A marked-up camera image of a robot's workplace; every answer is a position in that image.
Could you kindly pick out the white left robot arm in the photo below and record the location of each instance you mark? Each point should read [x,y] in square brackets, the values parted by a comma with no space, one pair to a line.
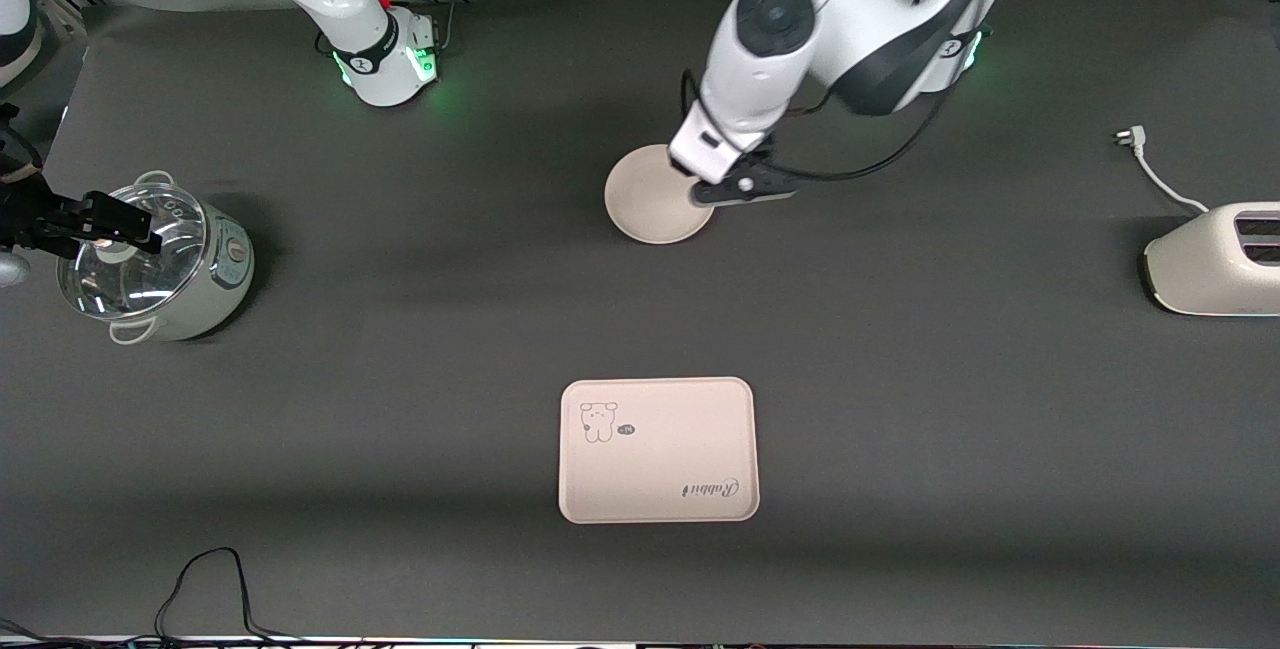
[850,19]

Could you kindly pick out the pale green electric pot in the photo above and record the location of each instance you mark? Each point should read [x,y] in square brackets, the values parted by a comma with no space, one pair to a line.
[225,279]

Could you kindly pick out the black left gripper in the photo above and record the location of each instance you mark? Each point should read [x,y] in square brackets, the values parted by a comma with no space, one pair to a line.
[764,149]

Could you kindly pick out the cream toaster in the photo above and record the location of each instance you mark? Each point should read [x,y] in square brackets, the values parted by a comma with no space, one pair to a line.
[1200,269]

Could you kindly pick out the glass pot lid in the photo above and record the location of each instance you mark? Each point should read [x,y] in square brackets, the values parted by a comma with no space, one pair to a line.
[150,291]

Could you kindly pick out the round beige plate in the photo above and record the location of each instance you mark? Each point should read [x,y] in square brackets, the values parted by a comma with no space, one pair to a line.
[645,204]

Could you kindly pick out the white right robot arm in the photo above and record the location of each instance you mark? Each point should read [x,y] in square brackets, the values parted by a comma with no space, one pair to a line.
[380,49]

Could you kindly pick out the beige rectangular rabbit tray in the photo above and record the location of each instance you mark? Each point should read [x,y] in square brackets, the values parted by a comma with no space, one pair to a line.
[660,459]

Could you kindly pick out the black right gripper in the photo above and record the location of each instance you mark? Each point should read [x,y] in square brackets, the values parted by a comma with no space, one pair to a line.
[38,218]

